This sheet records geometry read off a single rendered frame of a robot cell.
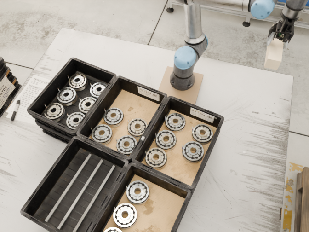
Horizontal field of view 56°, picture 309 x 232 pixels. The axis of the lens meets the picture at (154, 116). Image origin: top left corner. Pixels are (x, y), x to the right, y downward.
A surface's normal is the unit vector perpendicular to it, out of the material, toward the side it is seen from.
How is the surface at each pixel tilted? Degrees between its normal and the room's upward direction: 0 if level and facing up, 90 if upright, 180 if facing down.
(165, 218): 0
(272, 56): 0
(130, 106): 0
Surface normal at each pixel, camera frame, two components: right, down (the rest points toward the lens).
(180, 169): -0.03, -0.52
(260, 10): -0.51, 0.74
